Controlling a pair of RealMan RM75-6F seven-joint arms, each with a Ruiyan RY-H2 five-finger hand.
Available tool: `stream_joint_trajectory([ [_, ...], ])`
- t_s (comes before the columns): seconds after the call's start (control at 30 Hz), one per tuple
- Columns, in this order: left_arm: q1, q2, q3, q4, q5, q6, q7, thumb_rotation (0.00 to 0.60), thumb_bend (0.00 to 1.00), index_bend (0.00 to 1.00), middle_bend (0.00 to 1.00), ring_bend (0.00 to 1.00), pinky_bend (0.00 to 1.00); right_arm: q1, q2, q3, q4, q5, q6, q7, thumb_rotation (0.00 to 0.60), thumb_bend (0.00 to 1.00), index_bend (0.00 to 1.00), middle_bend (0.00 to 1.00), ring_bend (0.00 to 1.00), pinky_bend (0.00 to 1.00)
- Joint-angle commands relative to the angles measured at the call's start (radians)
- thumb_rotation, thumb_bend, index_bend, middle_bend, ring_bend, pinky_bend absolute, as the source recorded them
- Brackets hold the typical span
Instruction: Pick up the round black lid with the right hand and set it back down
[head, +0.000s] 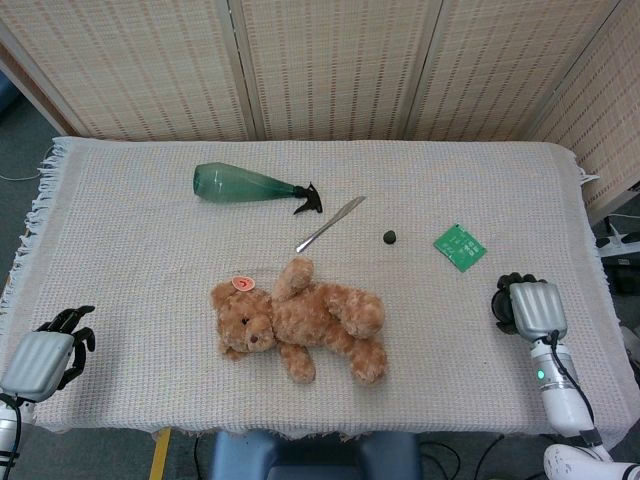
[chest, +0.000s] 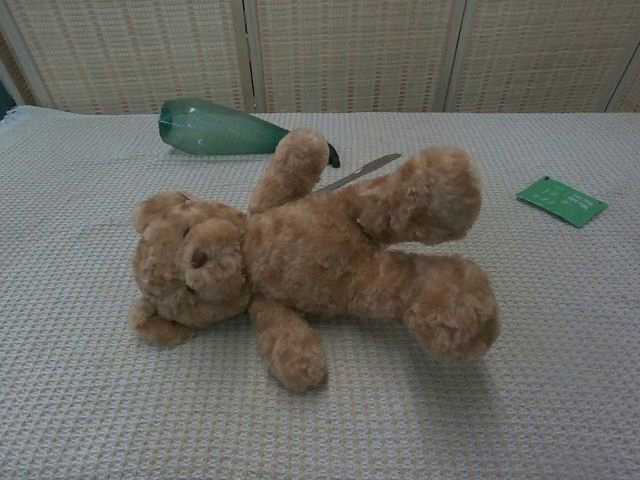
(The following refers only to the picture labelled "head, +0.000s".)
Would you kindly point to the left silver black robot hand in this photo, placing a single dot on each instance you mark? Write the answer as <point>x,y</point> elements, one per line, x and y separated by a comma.
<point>37,362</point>

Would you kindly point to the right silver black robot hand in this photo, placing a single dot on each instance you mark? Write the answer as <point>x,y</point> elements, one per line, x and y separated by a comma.
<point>537,310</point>

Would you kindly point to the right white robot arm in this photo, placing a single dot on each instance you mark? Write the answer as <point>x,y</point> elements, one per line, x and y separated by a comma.
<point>565,405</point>

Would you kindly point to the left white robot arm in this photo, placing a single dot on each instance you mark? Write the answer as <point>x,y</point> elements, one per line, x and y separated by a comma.
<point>6,432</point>

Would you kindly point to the green foil packet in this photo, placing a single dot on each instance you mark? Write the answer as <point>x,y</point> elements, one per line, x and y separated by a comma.
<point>460,247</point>

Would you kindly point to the white stand base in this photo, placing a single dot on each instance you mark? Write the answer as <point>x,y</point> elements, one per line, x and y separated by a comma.
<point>617,240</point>

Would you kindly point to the white waffle weave tablecloth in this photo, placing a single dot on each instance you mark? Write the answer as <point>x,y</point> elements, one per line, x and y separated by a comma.
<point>150,300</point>

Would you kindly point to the small dark green ball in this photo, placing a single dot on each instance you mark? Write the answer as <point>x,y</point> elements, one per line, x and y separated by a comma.
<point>390,237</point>

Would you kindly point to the silver table knife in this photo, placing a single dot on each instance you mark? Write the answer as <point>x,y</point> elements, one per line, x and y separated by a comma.
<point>330,225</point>

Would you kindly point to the brown plush teddy bear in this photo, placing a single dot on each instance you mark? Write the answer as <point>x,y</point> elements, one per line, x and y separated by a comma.
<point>310,315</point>

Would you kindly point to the green spray bottle black nozzle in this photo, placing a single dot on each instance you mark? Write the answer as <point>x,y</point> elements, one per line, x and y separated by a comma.
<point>230,182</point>

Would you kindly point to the beige woven folding screen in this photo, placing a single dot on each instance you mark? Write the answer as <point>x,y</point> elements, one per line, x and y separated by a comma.
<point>325,65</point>

